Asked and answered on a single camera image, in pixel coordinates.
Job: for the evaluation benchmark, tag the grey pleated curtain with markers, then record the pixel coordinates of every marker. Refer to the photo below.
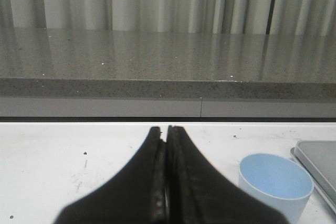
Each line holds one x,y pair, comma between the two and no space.
288,17

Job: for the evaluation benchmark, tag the light blue plastic cup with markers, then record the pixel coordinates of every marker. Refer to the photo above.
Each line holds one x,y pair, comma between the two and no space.
276,181

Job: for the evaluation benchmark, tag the grey stone counter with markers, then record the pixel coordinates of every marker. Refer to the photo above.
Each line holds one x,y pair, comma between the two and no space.
101,73

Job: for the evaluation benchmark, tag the silver electronic kitchen scale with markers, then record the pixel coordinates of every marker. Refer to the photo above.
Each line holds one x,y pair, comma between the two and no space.
318,158

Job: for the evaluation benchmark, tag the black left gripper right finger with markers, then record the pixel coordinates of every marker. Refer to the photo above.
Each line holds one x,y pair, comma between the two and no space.
198,193

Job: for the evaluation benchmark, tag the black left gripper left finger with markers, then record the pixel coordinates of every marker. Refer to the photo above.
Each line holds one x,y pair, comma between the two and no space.
136,194

